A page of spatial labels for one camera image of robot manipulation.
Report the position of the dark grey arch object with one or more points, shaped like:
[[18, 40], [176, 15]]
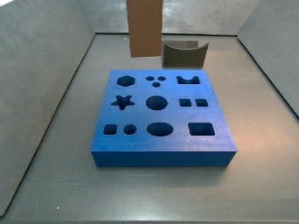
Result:
[[183, 54]]

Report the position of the brown flat gripper finger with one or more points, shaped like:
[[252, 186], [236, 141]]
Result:
[[144, 18]]

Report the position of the blue shape sorter block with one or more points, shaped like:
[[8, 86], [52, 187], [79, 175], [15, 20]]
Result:
[[160, 120]]

